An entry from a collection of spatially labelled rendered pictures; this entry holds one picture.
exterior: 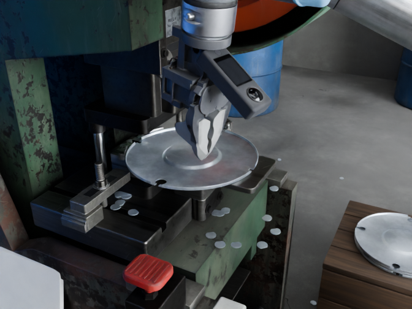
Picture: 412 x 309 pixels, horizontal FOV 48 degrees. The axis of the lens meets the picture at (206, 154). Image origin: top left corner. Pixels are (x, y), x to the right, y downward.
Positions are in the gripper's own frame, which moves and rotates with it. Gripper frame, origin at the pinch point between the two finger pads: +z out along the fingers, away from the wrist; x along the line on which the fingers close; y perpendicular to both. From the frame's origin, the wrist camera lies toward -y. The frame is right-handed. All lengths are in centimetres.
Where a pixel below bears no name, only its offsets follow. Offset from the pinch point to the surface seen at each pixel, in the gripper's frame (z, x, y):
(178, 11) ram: -13.6, -17.7, 24.3
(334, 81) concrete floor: 118, -298, 103
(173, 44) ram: -7.8, -15.2, 23.0
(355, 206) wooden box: 59, -83, -4
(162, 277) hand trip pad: 13.3, 14.7, -5.4
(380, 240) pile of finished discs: 54, -67, -18
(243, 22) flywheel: -4, -47, 29
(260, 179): 13.0, -16.5, -1.5
